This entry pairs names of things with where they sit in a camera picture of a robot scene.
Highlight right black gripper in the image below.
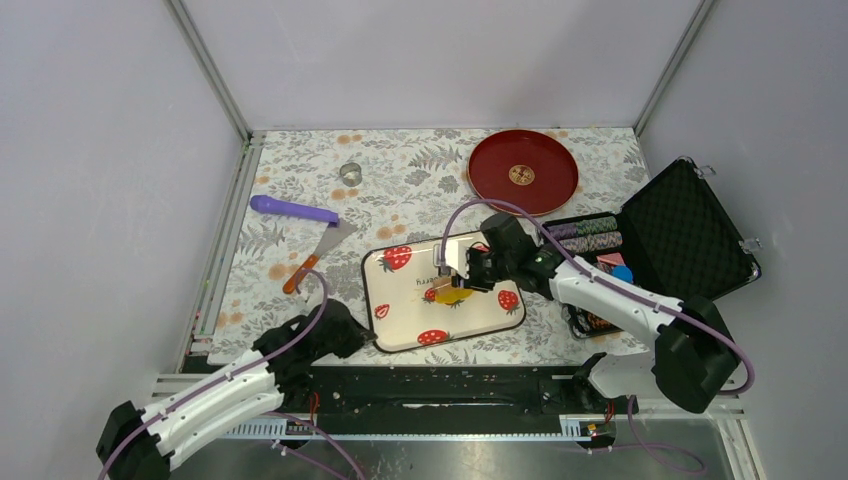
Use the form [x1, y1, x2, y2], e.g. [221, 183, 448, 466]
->
[452, 248, 515, 296]

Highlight yellow dough lump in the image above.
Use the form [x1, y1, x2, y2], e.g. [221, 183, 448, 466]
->
[434, 286, 474, 308]

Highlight strawberry print tray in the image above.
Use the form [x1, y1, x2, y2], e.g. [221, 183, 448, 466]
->
[361, 239, 526, 354]

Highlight metal ring cutter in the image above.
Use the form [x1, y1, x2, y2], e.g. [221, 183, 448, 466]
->
[339, 162, 362, 187]

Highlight wooden dough roller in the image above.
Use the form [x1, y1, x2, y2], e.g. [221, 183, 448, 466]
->
[433, 237, 475, 289]

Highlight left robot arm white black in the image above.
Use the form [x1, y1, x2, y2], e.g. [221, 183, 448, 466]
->
[95, 299, 376, 479]

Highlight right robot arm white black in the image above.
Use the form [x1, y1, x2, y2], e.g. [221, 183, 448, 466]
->
[440, 213, 743, 413]

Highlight red round plate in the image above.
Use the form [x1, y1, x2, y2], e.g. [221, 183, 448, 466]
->
[466, 129, 579, 216]

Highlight blue chip in case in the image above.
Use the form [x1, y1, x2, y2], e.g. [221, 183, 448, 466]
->
[611, 265, 634, 284]

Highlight floral table mat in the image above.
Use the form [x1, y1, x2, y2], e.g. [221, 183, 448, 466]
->
[181, 128, 650, 373]

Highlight black foam-lined case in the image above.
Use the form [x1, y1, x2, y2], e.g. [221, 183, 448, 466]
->
[543, 157, 761, 301]

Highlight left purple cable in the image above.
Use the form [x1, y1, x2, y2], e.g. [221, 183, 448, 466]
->
[97, 268, 367, 480]

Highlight purple cable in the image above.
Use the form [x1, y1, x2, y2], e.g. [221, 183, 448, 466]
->
[440, 198, 757, 475]
[97, 268, 367, 480]

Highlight orange handle metal scraper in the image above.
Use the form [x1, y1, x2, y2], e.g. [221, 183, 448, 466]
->
[282, 219, 357, 294]

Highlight purple handle tool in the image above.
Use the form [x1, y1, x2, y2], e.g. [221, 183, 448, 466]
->
[249, 195, 339, 226]

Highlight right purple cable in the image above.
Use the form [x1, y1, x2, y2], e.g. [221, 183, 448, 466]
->
[440, 198, 757, 475]

